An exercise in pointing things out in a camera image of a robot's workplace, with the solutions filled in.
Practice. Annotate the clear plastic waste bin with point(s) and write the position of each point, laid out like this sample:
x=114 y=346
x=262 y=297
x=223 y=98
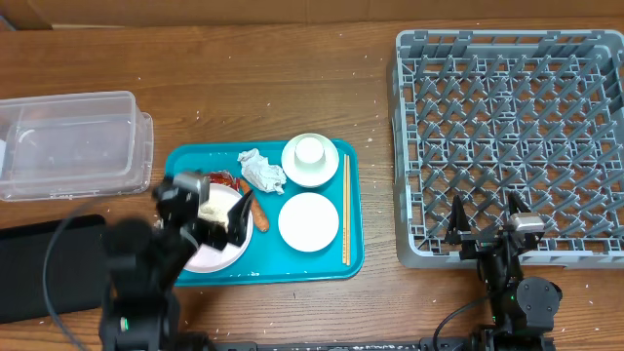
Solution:
x=74 y=146

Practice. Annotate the orange carrot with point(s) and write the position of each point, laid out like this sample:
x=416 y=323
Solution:
x=260 y=219

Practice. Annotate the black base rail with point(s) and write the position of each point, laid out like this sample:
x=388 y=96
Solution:
x=424 y=344

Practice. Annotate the white upside-down cup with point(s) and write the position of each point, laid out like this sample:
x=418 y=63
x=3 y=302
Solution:
x=309 y=151

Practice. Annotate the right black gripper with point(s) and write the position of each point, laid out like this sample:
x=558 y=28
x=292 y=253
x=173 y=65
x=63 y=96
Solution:
x=476 y=244

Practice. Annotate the red snack wrapper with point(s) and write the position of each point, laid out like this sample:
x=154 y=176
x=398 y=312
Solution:
x=225 y=178

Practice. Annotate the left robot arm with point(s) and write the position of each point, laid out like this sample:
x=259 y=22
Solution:
x=140 y=310

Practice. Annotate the black rectangular waste tray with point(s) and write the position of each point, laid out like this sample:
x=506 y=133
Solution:
x=76 y=269

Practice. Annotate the teal plastic serving tray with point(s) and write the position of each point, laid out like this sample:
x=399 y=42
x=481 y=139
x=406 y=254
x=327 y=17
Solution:
x=268 y=259

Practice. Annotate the right wooden chopstick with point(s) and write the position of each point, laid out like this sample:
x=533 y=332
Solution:
x=349 y=214

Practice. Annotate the large pink round plate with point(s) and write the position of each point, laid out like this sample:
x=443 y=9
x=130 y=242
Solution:
x=209 y=259

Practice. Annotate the small white round plate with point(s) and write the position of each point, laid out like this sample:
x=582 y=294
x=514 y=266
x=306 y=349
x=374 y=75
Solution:
x=308 y=222

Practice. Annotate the white rice pile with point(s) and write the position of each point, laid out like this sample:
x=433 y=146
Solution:
x=216 y=213

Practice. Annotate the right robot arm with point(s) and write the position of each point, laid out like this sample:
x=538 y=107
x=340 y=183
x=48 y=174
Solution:
x=523 y=309

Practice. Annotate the white upside-down bowl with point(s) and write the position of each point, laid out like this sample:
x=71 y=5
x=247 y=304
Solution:
x=310 y=176

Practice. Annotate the white paper napkin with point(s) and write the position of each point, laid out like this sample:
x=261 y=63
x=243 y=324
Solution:
x=260 y=173

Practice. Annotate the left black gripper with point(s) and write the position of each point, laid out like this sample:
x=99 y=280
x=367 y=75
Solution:
x=209 y=233

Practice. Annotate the wooden chopstick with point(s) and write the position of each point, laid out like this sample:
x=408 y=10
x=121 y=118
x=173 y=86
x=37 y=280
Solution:
x=345 y=210
x=349 y=214

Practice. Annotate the grey plastic dish rack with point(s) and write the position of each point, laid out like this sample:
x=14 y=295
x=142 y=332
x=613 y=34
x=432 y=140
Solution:
x=482 y=114

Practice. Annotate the left wooden chopstick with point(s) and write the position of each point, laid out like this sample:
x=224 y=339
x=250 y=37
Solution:
x=345 y=210

